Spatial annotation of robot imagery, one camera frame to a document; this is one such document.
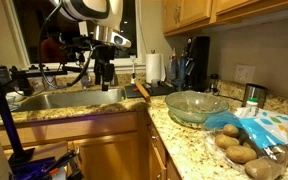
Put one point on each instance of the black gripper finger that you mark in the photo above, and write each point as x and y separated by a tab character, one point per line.
99	73
108	76

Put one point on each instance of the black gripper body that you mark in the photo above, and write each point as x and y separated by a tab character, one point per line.
104	53

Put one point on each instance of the small white bowl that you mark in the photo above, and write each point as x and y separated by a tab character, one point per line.
15	96

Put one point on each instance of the clear glass bowl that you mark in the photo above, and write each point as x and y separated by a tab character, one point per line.
197	106

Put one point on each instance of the plastic potato bag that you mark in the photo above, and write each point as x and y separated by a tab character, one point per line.
267	128

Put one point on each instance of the large brown potato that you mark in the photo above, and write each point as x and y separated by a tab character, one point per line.
260	169

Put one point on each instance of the metal soap dispenser pump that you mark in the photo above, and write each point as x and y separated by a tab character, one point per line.
116	81

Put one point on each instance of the chrome sink faucet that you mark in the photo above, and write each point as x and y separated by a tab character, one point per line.
86	81

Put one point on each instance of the white dish brush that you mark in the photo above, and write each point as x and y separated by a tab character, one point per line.
133	71

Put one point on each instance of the stainless steel sink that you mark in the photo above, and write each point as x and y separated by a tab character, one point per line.
70	99

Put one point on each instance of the white paper towel roll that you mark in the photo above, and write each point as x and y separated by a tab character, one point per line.
154	68

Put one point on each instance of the small grey cup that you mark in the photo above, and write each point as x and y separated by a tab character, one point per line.
154	83

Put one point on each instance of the small glass jar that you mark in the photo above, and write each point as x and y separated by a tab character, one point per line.
49	83

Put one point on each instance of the black counter mat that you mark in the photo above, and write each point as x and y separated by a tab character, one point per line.
160	90

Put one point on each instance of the clear spray bottle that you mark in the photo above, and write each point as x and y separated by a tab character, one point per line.
173	68

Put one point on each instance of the blue bottle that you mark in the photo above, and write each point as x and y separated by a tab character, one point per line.
182	71

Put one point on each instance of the kitchen window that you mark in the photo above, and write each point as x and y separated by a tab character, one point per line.
27	33

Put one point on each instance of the wooden lower cabinet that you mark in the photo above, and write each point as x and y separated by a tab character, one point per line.
107	156

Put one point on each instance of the black coffee maker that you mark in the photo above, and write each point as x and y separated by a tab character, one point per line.
200	63

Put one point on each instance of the black pole stand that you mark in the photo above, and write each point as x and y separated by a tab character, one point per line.
4	110

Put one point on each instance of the small dark jar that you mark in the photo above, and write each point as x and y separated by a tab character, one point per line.
213	83

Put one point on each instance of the dark purple black equipment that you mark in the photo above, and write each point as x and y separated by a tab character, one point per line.
34	168

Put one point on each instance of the white jar green lid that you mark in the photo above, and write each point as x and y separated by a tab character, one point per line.
251	102

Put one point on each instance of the stainless steel cup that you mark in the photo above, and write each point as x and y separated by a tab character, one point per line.
255	91

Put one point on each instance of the black camera bar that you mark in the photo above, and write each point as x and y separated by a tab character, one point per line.
72	48

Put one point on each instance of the white wall outlet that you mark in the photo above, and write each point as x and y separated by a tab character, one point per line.
244	74

